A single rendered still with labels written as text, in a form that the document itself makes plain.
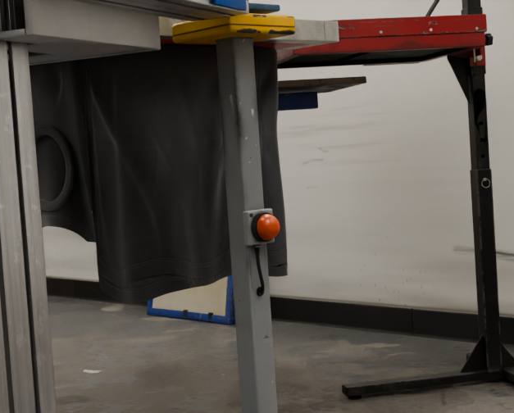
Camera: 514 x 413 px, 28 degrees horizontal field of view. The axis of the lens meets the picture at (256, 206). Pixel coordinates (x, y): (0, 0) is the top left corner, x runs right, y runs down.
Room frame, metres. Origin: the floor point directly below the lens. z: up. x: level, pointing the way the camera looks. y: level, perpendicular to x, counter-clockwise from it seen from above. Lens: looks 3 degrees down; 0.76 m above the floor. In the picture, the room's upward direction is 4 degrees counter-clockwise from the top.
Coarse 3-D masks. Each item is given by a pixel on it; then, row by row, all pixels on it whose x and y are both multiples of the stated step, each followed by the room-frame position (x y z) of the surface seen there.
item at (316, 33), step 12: (168, 24) 1.65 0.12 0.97; (300, 24) 1.85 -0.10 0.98; (312, 24) 1.87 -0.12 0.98; (324, 24) 1.89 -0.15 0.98; (336, 24) 1.91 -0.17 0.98; (168, 36) 1.65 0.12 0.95; (288, 36) 1.82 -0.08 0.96; (300, 36) 1.84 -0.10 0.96; (312, 36) 1.87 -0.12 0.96; (324, 36) 1.89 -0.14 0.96; (336, 36) 1.91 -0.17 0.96; (288, 48) 1.98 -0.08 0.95
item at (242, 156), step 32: (192, 32) 1.48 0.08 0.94; (224, 32) 1.43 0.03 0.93; (256, 32) 1.45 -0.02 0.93; (288, 32) 1.49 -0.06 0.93; (224, 64) 1.50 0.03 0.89; (224, 96) 1.50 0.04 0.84; (256, 96) 1.51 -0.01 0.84; (224, 128) 1.50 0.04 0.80; (256, 128) 1.50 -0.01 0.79; (224, 160) 1.51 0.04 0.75; (256, 160) 1.50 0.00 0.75; (256, 192) 1.50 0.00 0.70; (256, 288) 1.49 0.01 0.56; (256, 320) 1.49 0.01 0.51; (256, 352) 1.48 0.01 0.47; (256, 384) 1.48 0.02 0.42
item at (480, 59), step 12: (456, 60) 3.14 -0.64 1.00; (480, 60) 3.13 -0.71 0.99; (456, 72) 3.14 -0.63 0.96; (468, 84) 3.15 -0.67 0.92; (468, 96) 3.15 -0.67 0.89; (480, 348) 3.15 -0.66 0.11; (504, 348) 3.17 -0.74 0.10; (468, 360) 3.14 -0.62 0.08; (480, 360) 3.15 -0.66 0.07; (504, 360) 3.17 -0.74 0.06
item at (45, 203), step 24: (48, 72) 1.70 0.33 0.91; (48, 96) 1.71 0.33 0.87; (72, 96) 1.65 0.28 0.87; (48, 120) 1.71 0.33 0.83; (72, 120) 1.66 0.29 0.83; (48, 144) 1.73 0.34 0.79; (72, 144) 1.67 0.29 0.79; (48, 168) 1.73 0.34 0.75; (72, 168) 1.66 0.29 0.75; (48, 192) 1.73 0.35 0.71; (72, 192) 1.68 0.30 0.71; (48, 216) 1.72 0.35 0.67; (72, 216) 1.70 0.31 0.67
